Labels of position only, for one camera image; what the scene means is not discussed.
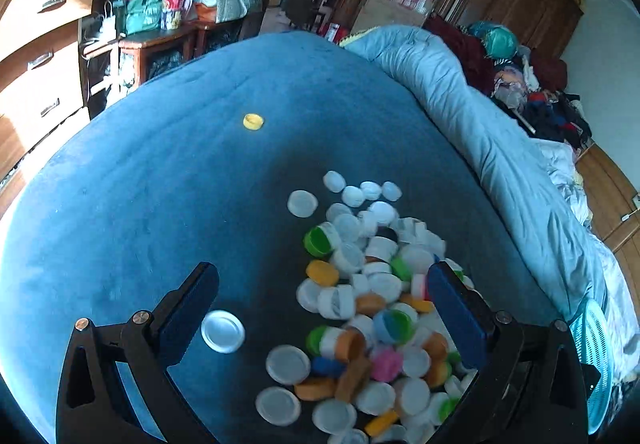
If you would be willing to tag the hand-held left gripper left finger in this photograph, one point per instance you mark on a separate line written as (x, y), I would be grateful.
(187, 309)

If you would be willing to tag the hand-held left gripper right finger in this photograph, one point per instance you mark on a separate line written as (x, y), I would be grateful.
(457, 319)

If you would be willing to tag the large white bottle lid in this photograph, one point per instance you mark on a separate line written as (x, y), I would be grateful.
(222, 331)

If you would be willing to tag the pile of mixed bottle caps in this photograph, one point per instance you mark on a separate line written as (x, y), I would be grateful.
(380, 244)

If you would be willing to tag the teal plastic basket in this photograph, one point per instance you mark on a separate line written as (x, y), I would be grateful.
(595, 359)

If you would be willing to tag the dark blue blanket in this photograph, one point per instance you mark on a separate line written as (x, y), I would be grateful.
(175, 164)

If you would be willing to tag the white crumpled bedsheet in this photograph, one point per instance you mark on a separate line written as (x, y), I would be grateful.
(575, 184)

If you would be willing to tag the wooden bedside cabinet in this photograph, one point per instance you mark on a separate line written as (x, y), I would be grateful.
(612, 204)

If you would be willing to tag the yellow bottle cap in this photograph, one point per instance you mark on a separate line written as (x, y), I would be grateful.
(253, 121)

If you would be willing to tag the light blue quilt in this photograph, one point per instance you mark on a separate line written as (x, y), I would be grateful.
(450, 89)

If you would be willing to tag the heap of mixed clothes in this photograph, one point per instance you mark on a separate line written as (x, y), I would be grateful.
(545, 104)

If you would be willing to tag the small wooden cabinet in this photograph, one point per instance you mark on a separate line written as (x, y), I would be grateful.
(160, 49)

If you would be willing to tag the dark red clothing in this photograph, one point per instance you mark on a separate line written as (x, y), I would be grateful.
(465, 49)

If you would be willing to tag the teal bag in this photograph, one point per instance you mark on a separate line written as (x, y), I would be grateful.
(500, 37)

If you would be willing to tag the wooden dresser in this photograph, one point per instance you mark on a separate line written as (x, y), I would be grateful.
(35, 64)

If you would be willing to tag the white paper bag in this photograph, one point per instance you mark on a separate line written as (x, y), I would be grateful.
(107, 22)

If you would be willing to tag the green bag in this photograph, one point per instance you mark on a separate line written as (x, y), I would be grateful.
(142, 14)

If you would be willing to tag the red white bag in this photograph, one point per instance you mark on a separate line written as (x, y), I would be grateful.
(173, 7)

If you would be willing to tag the dark chair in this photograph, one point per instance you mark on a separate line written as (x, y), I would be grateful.
(300, 2)

